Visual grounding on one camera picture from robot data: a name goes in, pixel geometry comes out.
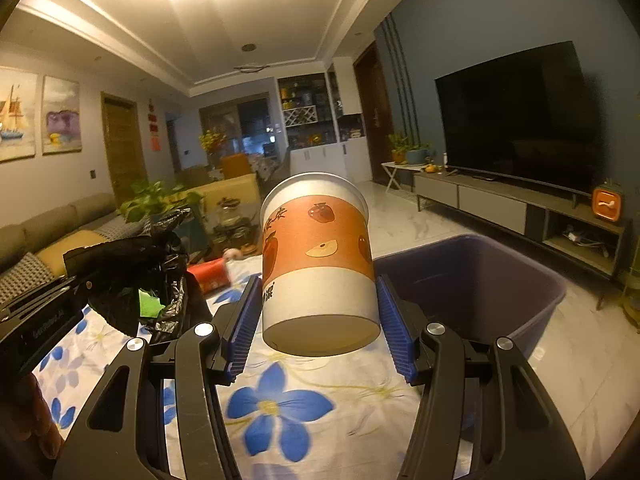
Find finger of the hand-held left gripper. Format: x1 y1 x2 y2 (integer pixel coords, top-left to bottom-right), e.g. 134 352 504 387
62 245 108 291

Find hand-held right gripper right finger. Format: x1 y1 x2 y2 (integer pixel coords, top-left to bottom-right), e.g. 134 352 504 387
375 274 586 480

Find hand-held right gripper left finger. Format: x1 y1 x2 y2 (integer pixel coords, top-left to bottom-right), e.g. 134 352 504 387
52 275 264 480

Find red cylindrical can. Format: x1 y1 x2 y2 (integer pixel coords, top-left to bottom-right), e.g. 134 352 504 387
187 258 232 295

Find black plastic bag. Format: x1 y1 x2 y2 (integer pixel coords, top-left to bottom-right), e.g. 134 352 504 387
87 207 212 346

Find purple plastic bin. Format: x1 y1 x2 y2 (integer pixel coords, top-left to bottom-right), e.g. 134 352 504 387
372 234 568 431

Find orange and white paper cup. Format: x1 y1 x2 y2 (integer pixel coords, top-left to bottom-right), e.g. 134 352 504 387
260 172 382 358

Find yellow cushion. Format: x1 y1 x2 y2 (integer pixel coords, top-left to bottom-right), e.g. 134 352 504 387
36 230 108 277

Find grey sofa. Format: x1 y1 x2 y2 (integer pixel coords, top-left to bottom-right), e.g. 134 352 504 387
0 192 151 306

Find black and white patterned cushion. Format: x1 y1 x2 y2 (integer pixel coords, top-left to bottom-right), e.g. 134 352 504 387
0 252 55 303

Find houndstooth cushion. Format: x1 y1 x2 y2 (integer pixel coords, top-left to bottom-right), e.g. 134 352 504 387
95 219 143 241

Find blue floral tablecloth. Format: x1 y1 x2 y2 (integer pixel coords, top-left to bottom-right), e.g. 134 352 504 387
30 255 481 480

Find green wrapper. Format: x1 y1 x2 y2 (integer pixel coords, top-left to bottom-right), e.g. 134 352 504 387
137 287 168 319

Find green potted plant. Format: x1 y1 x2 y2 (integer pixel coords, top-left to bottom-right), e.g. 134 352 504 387
119 180 206 256

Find glass jars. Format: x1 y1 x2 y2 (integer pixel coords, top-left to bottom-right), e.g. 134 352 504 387
212 197 256 256

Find light wooden door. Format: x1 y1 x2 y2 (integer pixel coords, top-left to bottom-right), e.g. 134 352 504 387
100 91 148 206

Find purple abstract painting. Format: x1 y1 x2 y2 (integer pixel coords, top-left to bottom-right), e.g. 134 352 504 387
41 75 82 155

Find sailboat painting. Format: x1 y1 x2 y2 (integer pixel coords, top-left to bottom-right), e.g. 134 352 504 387
0 66 39 162

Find grey television cabinet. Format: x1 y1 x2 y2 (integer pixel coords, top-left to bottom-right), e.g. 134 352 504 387
412 170 633 311

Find dining chair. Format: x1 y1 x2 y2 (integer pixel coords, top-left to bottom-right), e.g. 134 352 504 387
220 154 253 178

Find white side table with plants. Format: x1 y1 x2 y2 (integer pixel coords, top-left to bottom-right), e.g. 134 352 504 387
381 132 433 192

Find yellow flower bouquet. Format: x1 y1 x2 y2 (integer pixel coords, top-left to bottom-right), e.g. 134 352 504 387
199 129 228 167

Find white display cabinet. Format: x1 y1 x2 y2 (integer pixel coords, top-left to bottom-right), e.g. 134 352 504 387
276 57 372 183

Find dark brown door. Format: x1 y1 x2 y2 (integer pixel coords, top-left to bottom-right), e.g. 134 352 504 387
352 41 396 181

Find orange desk clock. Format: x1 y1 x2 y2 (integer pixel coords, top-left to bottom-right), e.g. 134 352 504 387
591 179 625 224

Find black television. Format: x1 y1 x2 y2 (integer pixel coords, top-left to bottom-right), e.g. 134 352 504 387
434 40 608 197

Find red wall decorations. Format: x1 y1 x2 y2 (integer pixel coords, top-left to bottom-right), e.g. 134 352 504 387
146 100 163 153

